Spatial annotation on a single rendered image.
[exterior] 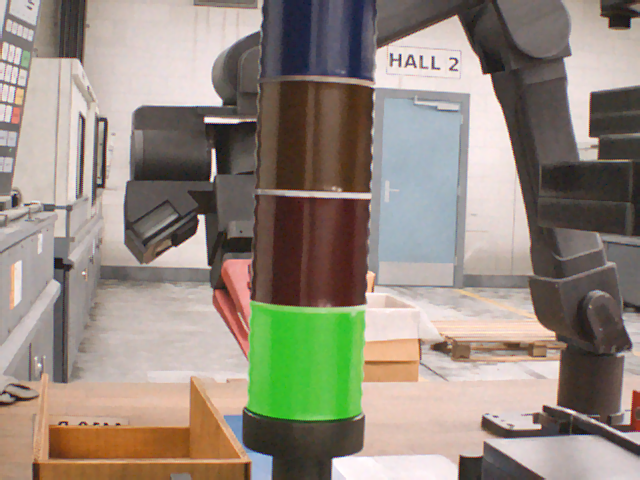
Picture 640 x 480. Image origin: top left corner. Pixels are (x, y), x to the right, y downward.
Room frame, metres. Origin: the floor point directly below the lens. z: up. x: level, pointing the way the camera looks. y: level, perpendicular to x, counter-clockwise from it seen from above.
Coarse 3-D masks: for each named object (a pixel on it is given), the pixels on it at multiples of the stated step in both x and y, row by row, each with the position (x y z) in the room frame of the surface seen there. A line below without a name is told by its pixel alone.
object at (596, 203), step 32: (608, 96) 0.57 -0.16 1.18; (608, 128) 0.56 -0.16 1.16; (544, 160) 0.57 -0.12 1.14; (608, 160) 0.49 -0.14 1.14; (544, 192) 0.56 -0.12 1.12; (576, 192) 0.53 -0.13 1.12; (608, 192) 0.49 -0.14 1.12; (544, 224) 0.56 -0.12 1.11; (576, 224) 0.52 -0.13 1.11; (608, 224) 0.49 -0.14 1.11
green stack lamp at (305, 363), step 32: (256, 320) 0.32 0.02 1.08; (288, 320) 0.32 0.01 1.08; (320, 320) 0.32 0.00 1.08; (352, 320) 0.32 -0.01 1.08; (256, 352) 0.32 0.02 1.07; (288, 352) 0.32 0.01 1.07; (320, 352) 0.32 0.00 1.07; (352, 352) 0.32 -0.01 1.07; (256, 384) 0.32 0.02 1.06; (288, 384) 0.32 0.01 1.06; (320, 384) 0.32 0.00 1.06; (352, 384) 0.32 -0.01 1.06; (288, 416) 0.32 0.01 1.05; (320, 416) 0.32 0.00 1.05
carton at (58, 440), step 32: (192, 384) 0.78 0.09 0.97; (64, 416) 0.78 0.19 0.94; (96, 416) 0.78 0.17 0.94; (192, 416) 0.78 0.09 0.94; (32, 448) 0.77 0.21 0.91; (64, 448) 0.77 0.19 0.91; (96, 448) 0.78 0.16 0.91; (128, 448) 0.78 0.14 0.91; (160, 448) 0.79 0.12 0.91; (192, 448) 0.78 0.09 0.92; (224, 448) 0.62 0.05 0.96
